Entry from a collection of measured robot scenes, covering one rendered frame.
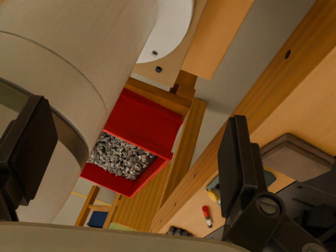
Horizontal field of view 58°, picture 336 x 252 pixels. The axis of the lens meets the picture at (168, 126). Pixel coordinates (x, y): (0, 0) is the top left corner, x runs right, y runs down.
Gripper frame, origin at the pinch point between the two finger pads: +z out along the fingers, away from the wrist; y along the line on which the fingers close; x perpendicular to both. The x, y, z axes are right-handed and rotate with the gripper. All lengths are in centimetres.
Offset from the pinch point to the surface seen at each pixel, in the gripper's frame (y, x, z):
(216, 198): 14, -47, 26
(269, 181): 22.7, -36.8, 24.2
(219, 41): 8.3, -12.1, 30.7
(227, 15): 8.5, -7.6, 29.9
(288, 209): 32, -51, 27
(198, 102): 22, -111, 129
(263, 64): 48, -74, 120
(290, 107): 19.4, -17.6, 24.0
